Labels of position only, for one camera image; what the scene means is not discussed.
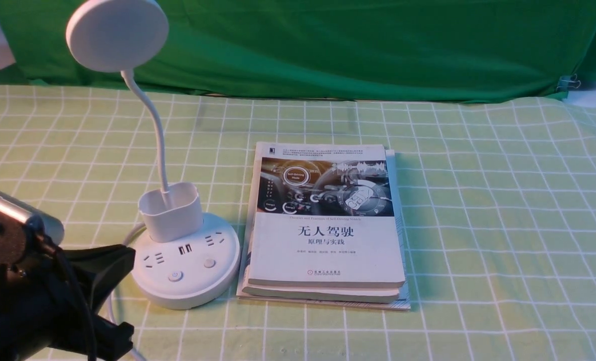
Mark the bottom thin book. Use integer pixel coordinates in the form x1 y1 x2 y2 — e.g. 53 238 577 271
236 150 411 311

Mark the white desk lamp with sockets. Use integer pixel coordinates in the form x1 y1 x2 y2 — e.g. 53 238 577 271
65 1 241 310

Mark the green backdrop cloth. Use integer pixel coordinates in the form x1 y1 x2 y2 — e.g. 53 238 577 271
0 1 596 103

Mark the middle book in stack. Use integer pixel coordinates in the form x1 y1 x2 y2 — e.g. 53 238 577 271
241 148 402 304

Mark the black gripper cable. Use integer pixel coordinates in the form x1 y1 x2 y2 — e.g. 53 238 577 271
25 216 99 361

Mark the white lamp power cable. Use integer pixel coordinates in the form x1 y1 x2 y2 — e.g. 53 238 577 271
106 224 147 361

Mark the top white self-driving textbook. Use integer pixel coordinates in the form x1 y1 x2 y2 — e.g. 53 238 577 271
247 141 406 289

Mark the metal binder clip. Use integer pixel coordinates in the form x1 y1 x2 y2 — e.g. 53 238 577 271
556 74 582 92

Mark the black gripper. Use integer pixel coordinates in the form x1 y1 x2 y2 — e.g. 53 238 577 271
0 244 135 360

